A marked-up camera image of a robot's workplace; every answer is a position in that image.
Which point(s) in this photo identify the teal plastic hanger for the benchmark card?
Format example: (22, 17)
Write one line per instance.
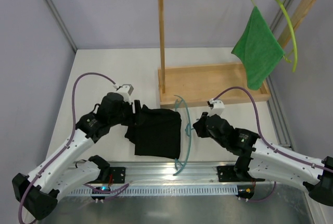
(179, 166)

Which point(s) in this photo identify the green microfibre cloth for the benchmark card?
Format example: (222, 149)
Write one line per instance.
(258, 50)

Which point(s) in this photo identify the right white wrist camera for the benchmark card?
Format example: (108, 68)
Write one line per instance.
(216, 107)

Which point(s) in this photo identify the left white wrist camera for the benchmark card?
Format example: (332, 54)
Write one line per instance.
(125, 91)

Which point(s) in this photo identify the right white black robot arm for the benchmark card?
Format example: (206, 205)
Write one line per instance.
(258, 160)

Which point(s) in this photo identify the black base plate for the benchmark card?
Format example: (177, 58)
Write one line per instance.
(116, 175)
(226, 173)

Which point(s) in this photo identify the wooden clothes rack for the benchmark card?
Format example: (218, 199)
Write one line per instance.
(197, 84)

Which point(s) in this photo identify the aluminium mounting rail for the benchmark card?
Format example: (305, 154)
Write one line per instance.
(145, 172)

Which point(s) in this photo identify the lime green plastic hanger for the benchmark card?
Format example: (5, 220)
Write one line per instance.
(288, 26)

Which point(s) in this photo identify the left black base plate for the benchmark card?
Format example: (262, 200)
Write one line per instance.
(116, 175)

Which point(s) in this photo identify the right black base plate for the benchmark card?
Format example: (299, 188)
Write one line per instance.
(226, 173)

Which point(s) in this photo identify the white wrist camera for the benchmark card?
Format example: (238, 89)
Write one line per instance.
(216, 107)
(125, 91)

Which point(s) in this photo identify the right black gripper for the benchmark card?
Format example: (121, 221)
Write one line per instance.
(199, 125)

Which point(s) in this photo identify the black trousers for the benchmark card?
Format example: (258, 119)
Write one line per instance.
(159, 136)

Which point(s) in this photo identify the grey slotted cable duct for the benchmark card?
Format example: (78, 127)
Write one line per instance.
(179, 190)

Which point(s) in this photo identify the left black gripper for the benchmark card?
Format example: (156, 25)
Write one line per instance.
(137, 107)

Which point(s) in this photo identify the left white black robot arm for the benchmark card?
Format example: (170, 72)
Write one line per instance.
(41, 189)

